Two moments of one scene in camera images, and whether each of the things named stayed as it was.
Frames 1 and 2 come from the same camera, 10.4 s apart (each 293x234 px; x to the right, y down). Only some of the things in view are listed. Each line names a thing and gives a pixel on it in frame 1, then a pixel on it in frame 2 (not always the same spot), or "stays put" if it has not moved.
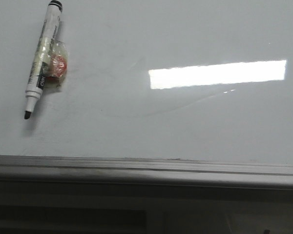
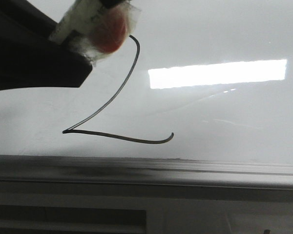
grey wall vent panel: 13,213 stays put
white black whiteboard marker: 35,83 -> 95,29
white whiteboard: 193,92 stays put
